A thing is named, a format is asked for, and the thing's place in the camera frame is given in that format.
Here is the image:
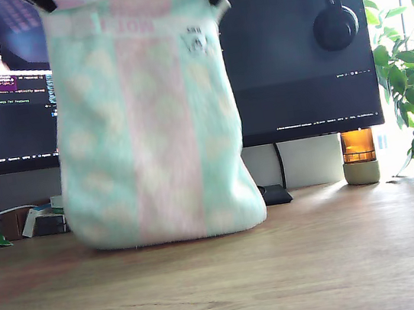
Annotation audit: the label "pastel green pink tea towel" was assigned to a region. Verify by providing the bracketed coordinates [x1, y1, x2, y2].
[34, 0, 271, 258]

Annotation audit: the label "large black Huawei monitor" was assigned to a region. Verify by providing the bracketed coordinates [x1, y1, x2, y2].
[214, 0, 396, 209]

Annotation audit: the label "black headphones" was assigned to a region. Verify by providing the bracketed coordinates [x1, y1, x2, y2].
[308, 0, 363, 54]

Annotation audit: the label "black computer monitor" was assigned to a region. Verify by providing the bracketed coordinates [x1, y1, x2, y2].
[0, 0, 66, 176]

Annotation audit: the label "amber glass jar beige base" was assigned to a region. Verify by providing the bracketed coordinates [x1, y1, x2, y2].
[337, 126, 383, 188]

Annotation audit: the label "small dark box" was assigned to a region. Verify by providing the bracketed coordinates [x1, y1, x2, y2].
[34, 213, 69, 237]

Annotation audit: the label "brown cardboard box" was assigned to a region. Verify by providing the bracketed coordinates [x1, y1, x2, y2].
[0, 202, 55, 242]

